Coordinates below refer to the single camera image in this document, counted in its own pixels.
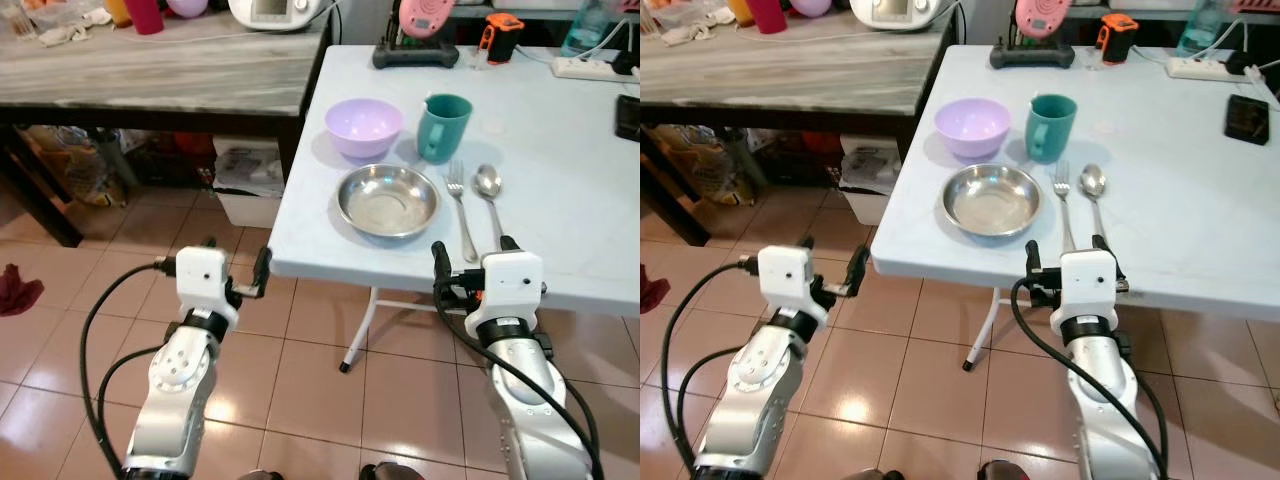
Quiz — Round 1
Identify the steel fork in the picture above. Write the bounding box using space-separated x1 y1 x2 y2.
1053 160 1080 255
446 160 480 264

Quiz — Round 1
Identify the steel spoon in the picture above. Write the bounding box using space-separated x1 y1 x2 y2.
474 163 506 251
1079 162 1110 247

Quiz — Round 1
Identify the white storage box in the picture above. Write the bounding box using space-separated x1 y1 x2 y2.
212 138 287 230
838 134 907 227

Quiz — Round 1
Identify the stainless steel bowl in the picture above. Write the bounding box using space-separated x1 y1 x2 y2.
941 163 1047 241
336 163 442 241

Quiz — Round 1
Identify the white folding table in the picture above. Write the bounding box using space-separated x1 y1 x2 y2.
870 44 1280 374
268 44 641 374

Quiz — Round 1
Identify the teal plastic mug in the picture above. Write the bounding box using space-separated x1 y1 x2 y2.
417 93 474 166
1025 93 1079 165

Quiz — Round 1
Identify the printed plastic bag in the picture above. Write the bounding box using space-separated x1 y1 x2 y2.
642 125 758 208
18 125 133 208

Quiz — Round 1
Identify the purple plastic bowl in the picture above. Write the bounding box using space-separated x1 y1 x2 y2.
934 97 1014 162
325 97 406 162

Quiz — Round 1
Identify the dark red floor cloth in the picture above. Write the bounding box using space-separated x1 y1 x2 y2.
640 263 674 317
0 263 47 319

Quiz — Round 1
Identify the grey wood-top black table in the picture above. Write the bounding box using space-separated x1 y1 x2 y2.
0 8 337 249
640 8 963 249

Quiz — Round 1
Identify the black smartphone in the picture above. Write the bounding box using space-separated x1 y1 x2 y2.
615 94 641 142
1226 94 1274 145

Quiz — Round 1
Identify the white power strip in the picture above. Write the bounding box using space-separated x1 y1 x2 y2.
1165 55 1243 82
552 55 623 82

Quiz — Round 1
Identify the orange and black gadget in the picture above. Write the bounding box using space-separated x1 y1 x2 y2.
477 13 526 65
1096 13 1142 65

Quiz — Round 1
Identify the clear plastic bottle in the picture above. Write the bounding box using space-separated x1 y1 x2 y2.
1175 0 1233 58
560 0 613 59

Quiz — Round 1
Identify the red plastic cup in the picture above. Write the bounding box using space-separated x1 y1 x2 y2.
747 0 790 36
124 0 167 37

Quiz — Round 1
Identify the pink round device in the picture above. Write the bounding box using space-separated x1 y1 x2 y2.
397 0 447 42
1014 0 1062 42

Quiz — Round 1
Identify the white crumpled cloth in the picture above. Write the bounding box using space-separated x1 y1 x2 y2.
658 8 742 47
34 8 117 48

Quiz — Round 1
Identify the white kitchen appliance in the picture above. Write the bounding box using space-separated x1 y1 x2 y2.
849 0 947 32
227 0 323 34

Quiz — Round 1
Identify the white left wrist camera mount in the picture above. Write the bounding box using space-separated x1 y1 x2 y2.
175 247 242 327
757 245 830 323

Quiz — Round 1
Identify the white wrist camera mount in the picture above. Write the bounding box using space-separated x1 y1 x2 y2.
757 245 830 323
175 247 242 327
468 250 547 333
1058 249 1121 328

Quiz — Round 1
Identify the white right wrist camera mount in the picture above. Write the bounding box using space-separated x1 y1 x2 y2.
468 250 547 333
1058 249 1121 328

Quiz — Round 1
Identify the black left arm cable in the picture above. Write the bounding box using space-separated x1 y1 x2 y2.
78 258 183 480
658 258 763 480

